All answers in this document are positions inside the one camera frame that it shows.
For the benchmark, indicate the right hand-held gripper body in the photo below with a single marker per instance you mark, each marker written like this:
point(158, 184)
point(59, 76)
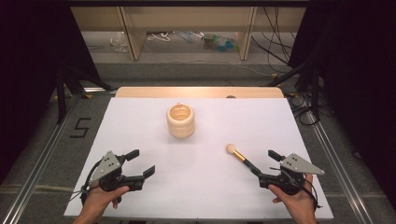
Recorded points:
point(292, 174)

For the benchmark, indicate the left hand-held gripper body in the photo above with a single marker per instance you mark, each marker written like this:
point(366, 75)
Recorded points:
point(107, 169)

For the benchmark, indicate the makeup brush with gold ferrule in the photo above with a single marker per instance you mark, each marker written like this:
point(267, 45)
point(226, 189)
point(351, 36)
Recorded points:
point(239, 155)

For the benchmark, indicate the ribbed wooden brush holder cup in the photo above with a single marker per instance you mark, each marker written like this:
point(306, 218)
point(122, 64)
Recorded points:
point(180, 124)

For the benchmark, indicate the person's right hand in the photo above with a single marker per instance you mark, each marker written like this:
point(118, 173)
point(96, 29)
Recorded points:
point(294, 200)

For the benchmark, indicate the person's left hand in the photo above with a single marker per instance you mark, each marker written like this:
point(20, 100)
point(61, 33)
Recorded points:
point(99, 197)

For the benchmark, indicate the white table cover sheet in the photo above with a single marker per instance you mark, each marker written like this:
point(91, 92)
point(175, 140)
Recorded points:
point(193, 174)

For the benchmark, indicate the black metal stand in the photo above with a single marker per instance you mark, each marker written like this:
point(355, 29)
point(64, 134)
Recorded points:
point(315, 90)
point(61, 93)

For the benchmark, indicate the clear plastic bag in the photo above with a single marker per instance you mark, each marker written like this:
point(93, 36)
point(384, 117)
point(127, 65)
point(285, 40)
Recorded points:
point(119, 42)

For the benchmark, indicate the black curtain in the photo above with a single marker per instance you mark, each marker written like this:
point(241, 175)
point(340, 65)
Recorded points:
point(358, 77)
point(28, 77)

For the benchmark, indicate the green and blue plastic pile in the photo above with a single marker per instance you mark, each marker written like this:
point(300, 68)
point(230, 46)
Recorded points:
point(219, 43)

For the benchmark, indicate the beige wooden shelf unit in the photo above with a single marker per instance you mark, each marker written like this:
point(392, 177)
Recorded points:
point(186, 18)

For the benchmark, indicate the aluminium floor rail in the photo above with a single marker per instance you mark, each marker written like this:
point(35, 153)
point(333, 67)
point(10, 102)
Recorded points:
point(40, 165)
point(336, 165)

